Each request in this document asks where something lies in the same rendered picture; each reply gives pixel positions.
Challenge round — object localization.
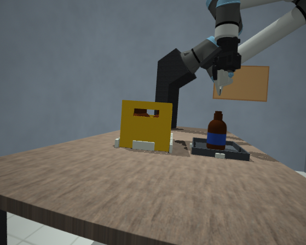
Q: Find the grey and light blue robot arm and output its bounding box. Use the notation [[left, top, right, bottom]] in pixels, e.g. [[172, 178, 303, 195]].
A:
[[181, 0, 306, 82]]

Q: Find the yellow bottle crate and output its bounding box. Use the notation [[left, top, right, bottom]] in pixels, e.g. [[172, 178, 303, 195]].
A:
[[119, 100, 172, 152]]

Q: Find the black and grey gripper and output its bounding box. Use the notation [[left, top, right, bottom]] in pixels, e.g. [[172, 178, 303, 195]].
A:
[[212, 37, 241, 95]]

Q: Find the brown glass bottle with blue label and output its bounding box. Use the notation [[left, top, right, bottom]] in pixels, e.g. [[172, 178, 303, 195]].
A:
[[206, 111, 227, 150]]

